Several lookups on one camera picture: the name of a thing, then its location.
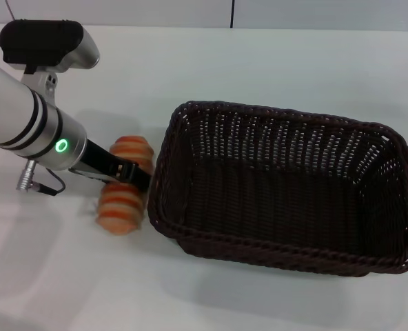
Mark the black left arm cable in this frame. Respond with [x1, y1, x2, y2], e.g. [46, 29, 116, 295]
[15, 159, 66, 197]

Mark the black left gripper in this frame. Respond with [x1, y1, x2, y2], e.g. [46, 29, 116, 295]
[68, 138, 153, 192]

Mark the orange striped bread roll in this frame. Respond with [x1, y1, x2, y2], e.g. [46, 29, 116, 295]
[96, 135, 156, 236]

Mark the black wicker basket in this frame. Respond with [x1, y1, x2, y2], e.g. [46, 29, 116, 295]
[146, 100, 408, 279]

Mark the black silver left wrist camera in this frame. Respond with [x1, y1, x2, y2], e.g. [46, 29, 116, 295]
[0, 19, 101, 105]

